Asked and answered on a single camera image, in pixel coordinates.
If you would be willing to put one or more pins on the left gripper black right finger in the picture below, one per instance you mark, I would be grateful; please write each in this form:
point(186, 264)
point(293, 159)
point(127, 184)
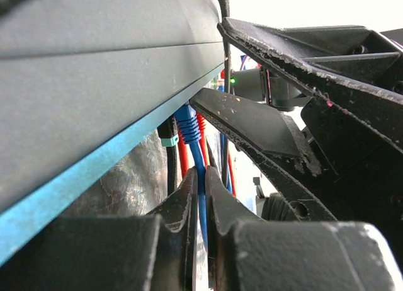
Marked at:
point(249, 253)

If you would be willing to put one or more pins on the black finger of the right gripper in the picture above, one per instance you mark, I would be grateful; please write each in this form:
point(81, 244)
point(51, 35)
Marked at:
point(273, 142)
point(350, 67)

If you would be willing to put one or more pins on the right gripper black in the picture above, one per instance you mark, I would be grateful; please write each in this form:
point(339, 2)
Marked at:
point(361, 177)

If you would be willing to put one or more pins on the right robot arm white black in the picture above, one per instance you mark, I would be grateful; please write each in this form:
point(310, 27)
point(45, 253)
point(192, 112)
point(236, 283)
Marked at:
point(261, 83)

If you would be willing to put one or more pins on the dark grey network switch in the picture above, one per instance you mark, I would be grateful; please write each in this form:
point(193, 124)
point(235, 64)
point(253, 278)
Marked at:
point(82, 83)

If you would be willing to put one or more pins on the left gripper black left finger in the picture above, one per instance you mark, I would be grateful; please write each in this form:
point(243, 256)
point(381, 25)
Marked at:
point(156, 251)

